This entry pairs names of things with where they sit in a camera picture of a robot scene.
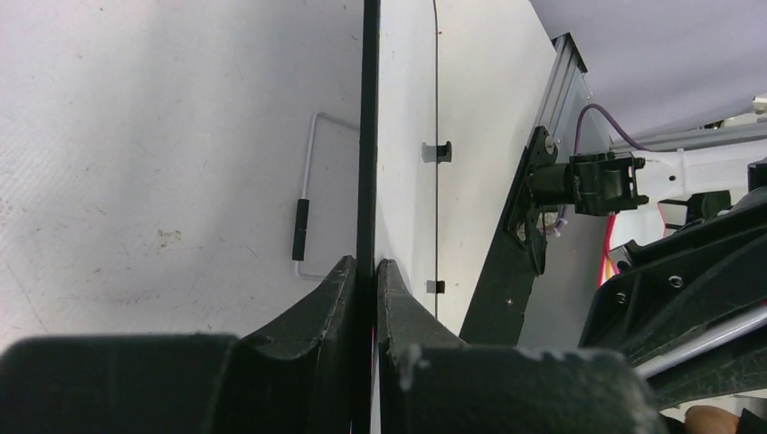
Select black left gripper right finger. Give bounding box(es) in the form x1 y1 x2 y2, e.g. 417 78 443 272
376 259 667 433

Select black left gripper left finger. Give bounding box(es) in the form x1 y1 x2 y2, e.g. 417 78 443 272
1 256 355 433

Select black framed whiteboard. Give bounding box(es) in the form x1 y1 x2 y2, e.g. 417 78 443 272
355 0 440 434

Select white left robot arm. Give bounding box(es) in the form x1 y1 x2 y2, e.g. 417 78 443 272
1 184 766 433

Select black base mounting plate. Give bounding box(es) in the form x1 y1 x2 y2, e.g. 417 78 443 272
459 126 558 345

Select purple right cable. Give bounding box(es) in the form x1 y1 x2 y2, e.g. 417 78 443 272
554 102 660 238

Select aluminium front rail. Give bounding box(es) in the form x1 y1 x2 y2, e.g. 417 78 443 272
528 33 591 147

